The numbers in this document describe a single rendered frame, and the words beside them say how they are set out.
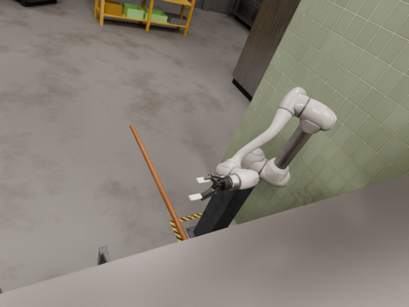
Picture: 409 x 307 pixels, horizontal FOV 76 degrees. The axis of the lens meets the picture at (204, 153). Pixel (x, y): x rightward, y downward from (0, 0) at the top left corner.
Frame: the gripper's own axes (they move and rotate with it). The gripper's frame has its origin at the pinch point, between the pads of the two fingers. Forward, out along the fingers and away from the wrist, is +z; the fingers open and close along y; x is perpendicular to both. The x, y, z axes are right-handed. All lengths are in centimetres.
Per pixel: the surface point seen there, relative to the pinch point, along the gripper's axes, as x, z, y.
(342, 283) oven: -66, 35, -70
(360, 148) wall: -7, -120, -20
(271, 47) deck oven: 294, -316, 26
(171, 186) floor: 106, -65, 140
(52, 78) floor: 342, 36, 139
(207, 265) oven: -58, 50, -70
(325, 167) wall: 2, -120, 8
